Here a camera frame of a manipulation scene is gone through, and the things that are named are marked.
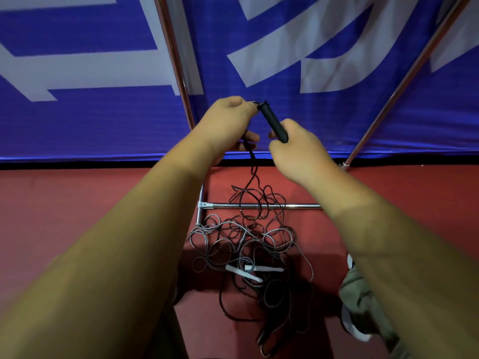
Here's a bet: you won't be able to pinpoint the person's right hand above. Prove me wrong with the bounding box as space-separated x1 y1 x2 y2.
268 118 338 186

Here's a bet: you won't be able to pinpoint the person's left hand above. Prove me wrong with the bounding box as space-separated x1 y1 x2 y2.
192 96 260 164

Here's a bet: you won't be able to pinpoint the grey jump rope white handles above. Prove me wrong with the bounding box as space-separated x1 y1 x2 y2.
186 214 316 296

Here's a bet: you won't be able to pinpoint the black jump rope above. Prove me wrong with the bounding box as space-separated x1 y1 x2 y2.
218 100 316 358

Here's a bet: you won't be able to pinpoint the blue white banner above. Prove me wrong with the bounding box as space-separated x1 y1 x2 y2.
0 0 479 163

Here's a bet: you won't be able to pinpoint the person's right forearm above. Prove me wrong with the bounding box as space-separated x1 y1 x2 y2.
311 161 479 359

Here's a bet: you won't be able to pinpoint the person's left forearm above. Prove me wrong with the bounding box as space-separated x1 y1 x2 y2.
0 129 222 359

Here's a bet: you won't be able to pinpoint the chrome metal stand frame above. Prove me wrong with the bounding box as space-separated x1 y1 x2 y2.
153 0 475 225

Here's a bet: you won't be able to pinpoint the person's white shoe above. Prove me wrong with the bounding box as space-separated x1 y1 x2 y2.
340 253 373 343

